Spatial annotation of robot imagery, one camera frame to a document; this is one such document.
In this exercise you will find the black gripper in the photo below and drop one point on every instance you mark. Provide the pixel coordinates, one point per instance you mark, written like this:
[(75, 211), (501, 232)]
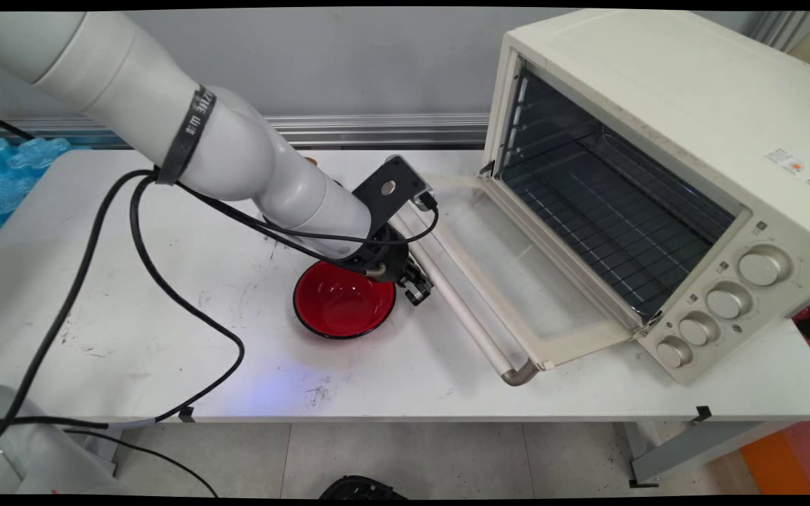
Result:
[(387, 261)]

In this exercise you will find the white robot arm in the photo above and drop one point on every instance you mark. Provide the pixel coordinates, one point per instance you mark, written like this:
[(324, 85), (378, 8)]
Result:
[(95, 63)]

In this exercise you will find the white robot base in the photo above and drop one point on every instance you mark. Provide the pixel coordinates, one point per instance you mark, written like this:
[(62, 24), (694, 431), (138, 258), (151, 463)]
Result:
[(25, 457)]

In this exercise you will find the red bowl black rim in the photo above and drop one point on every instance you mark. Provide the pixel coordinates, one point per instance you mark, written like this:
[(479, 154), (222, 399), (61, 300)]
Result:
[(338, 309)]

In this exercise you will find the glass oven door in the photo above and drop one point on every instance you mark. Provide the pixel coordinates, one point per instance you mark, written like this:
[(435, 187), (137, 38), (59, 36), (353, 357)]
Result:
[(503, 253)]

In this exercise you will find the black object on floor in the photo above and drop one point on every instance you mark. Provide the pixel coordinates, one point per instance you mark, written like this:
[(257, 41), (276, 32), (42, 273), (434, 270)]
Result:
[(363, 487)]

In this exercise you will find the smallest cream oven knob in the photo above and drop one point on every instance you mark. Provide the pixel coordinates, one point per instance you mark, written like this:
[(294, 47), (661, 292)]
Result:
[(672, 353)]

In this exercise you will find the black tape piece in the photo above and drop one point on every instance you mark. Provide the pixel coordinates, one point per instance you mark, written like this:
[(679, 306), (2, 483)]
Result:
[(187, 414), (703, 413)]

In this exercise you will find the medium cream oven knob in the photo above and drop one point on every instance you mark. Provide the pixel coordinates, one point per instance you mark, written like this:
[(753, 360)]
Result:
[(698, 330)]

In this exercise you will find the large cream oven knob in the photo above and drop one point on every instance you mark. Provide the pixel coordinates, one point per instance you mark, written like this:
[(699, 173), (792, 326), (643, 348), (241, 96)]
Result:
[(728, 302)]

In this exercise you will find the cream toaster oven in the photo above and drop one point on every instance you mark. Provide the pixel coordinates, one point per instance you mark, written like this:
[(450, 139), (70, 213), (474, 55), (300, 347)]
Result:
[(658, 70)]

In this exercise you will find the grey table leg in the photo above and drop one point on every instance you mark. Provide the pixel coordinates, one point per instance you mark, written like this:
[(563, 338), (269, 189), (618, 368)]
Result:
[(693, 450)]

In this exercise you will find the largest cream oven knob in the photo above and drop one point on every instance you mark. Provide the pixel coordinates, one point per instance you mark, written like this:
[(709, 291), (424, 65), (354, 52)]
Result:
[(763, 267)]

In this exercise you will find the white label sticker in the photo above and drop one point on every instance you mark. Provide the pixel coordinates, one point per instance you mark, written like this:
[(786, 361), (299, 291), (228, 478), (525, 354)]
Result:
[(785, 161)]

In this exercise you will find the blue bubble wrap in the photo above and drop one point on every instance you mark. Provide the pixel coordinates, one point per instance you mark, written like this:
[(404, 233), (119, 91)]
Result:
[(4, 183)]

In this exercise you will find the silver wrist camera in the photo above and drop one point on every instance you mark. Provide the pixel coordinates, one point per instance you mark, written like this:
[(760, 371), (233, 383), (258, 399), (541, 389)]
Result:
[(425, 199)]

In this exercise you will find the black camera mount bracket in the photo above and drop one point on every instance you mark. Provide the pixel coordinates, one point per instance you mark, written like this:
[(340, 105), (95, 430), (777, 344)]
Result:
[(373, 200)]

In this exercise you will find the aluminium wall rail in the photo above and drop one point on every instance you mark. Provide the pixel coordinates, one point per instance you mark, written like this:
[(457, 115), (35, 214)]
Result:
[(391, 130)]

